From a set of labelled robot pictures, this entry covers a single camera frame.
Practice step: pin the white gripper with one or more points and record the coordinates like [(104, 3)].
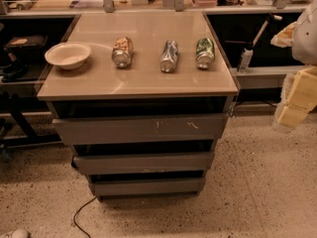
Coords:
[(306, 42)]

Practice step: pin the grey drawer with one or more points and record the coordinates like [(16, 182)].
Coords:
[(139, 187), (138, 129), (144, 164)]

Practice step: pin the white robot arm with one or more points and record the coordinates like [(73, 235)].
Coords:
[(301, 36)]

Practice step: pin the grey drawer cabinet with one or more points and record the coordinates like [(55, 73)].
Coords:
[(100, 89)]

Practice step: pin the white bottle with rod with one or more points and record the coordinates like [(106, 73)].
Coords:
[(248, 51)]

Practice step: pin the green can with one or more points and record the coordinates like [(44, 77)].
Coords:
[(205, 53)]

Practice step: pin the silver blue can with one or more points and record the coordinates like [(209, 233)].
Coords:
[(169, 56)]

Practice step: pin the brown patterned can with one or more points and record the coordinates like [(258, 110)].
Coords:
[(122, 52)]

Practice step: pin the white bowl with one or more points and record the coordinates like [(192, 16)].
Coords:
[(70, 55)]

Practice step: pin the white object at floor corner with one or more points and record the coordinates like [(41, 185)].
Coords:
[(18, 233)]

